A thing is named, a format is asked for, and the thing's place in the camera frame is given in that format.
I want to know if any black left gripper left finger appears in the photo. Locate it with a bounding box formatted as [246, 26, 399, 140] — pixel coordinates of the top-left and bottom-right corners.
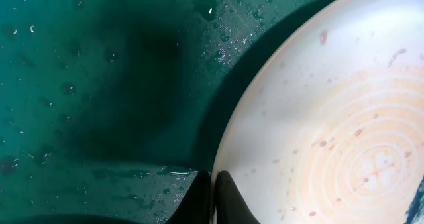
[166, 171, 211, 224]

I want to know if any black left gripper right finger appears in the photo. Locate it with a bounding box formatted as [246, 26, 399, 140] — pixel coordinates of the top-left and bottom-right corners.
[214, 171, 259, 224]

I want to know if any light blue plastic plate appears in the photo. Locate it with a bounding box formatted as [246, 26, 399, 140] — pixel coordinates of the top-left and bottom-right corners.
[213, 0, 423, 223]

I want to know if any teal plastic tray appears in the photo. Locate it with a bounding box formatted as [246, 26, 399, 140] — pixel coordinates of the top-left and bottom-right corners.
[1, 0, 334, 223]

